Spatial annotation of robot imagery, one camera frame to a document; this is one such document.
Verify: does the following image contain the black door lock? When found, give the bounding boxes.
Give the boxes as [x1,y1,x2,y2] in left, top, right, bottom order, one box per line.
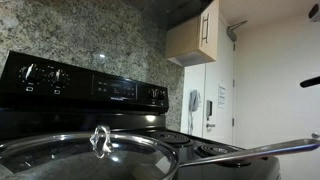
[205,99,214,118]

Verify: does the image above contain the white door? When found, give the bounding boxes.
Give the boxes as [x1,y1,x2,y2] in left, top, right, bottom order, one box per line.
[203,19,234,146]

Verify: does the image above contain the grey door closer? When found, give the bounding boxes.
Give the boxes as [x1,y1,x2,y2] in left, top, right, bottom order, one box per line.
[227,19,248,43]

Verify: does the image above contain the black stove knob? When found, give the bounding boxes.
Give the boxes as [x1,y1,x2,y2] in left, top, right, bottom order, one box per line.
[148,88,158,100]
[157,89,167,102]
[18,63,43,86]
[49,68,71,88]

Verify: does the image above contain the black coil burner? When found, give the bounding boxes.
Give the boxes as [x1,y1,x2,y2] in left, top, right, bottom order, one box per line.
[146,130,194,148]
[193,143,253,168]

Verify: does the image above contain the white paper sign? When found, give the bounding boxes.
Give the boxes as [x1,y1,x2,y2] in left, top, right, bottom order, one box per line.
[217,81,227,109]

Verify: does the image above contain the black electric stove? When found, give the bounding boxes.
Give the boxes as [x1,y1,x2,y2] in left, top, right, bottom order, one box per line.
[0,49,283,180]

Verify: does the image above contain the dark range hood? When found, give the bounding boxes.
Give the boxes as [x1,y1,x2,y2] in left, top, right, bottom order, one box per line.
[124,0,214,32]

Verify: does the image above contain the stainless steel frying pan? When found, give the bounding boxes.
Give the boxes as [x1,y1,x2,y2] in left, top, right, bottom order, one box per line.
[0,131,320,180]

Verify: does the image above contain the glass pan lid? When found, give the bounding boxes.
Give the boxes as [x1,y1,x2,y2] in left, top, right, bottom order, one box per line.
[0,124,178,180]

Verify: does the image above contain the grey wall phone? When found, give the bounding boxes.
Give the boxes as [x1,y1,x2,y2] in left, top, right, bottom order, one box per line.
[188,89,202,134]

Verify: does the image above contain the beige wall cabinet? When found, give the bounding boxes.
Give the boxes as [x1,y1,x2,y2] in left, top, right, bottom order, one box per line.
[164,0,221,68]

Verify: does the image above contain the silver cabinet bar handle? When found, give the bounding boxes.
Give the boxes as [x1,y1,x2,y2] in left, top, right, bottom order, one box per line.
[200,12,211,46]

